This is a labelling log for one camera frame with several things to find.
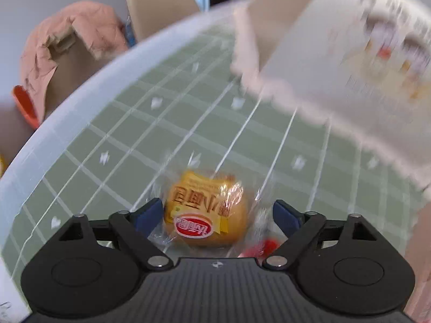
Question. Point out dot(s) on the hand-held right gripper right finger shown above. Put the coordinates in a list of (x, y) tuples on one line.
[(284, 216)]

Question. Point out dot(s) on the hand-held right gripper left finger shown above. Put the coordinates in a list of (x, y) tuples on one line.
[(150, 214)]

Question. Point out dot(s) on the yellow label bun packet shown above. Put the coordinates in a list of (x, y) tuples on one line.
[(205, 222)]

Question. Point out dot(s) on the red white snack packet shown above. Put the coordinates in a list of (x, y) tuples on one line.
[(266, 245)]

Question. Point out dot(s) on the green checked tablecloth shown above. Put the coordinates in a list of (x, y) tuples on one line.
[(168, 124)]

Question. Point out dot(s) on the orange plastic object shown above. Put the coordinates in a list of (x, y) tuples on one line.
[(25, 107)]

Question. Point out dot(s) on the printed mesh food cover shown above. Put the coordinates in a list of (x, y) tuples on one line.
[(336, 57)]

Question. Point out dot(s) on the small blue object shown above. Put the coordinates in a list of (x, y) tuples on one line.
[(130, 33)]

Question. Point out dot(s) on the pink padded jacket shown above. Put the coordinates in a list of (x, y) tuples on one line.
[(91, 23)]

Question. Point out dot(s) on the beige chair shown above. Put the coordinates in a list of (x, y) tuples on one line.
[(161, 6)]

